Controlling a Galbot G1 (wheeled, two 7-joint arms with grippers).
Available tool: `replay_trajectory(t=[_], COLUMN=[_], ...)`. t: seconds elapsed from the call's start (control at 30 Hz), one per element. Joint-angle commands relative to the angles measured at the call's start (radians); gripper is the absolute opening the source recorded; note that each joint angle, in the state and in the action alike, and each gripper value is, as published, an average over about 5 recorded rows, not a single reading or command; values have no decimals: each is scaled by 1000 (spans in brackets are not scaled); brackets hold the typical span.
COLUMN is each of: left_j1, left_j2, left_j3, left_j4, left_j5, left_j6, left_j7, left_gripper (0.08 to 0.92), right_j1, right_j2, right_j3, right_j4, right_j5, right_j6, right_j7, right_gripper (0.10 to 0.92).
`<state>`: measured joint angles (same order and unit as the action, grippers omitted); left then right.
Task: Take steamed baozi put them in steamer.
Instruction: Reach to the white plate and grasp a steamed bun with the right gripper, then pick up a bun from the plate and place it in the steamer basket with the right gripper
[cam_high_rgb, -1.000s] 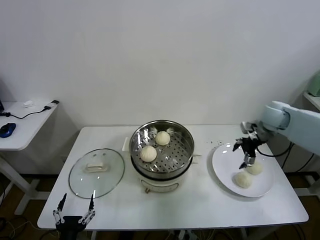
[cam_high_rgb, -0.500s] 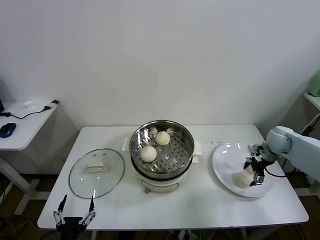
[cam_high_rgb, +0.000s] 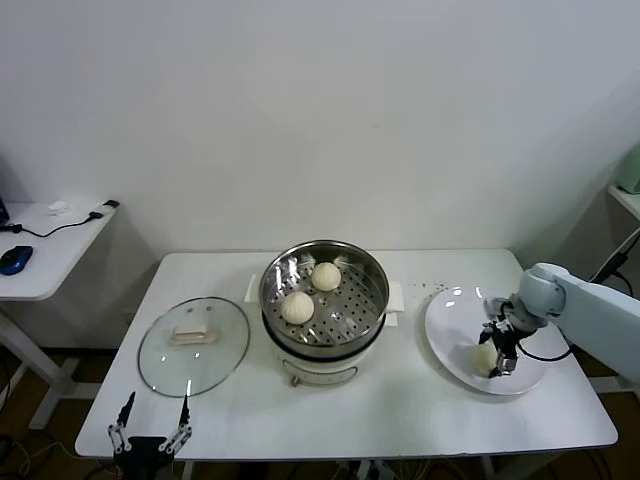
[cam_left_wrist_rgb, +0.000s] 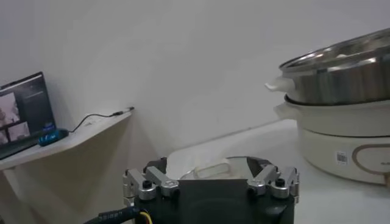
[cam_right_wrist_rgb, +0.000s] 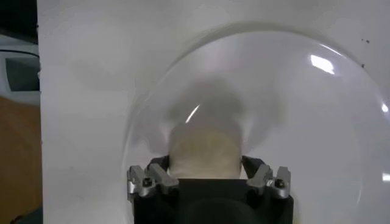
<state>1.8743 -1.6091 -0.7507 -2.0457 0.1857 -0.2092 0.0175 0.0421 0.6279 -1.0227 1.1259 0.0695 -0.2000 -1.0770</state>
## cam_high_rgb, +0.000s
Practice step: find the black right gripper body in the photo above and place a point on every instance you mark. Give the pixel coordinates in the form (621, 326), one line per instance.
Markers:
(506, 340)

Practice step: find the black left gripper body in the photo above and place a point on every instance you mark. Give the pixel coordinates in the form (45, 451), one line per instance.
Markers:
(144, 455)

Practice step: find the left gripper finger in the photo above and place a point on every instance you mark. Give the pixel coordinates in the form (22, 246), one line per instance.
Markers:
(185, 417)
(120, 432)

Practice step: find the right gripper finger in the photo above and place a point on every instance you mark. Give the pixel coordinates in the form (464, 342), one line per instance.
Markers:
(506, 366)
(486, 334)

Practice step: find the white steamed baozi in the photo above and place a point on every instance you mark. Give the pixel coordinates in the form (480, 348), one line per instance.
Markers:
(480, 359)
(326, 276)
(297, 307)

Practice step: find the round glass pot lid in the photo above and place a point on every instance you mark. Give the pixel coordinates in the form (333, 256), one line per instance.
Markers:
(192, 334)

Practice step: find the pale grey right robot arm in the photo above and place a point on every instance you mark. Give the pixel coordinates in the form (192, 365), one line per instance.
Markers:
(600, 310)

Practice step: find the perforated steel steamer basket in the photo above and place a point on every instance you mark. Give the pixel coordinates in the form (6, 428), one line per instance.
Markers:
(350, 310)

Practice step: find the white round plate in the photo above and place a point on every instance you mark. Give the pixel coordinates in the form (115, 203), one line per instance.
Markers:
(450, 320)

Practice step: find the scattered black crumbs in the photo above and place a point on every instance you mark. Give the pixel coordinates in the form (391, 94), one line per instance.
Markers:
(427, 285)

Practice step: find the white electric cooking pot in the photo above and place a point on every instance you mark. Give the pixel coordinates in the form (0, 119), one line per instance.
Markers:
(320, 372)

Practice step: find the white side desk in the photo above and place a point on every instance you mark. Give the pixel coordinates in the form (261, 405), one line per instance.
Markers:
(50, 270)

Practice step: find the white shelf table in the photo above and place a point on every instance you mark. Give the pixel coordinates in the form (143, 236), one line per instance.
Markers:
(627, 200)

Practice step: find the blue computer mouse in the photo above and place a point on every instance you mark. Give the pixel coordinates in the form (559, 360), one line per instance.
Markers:
(16, 259)

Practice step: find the pale green appliance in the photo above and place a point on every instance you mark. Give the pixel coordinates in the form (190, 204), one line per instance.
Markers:
(631, 172)

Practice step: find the black and white adapter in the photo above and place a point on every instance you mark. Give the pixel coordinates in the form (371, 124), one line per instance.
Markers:
(104, 208)

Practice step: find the small white plastic object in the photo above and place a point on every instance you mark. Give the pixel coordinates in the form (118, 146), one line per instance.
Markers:
(59, 206)

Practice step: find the dark monitor edge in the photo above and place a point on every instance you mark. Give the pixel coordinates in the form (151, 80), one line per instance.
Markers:
(3, 200)

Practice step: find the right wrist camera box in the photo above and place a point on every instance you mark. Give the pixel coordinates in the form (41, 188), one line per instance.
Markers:
(495, 306)

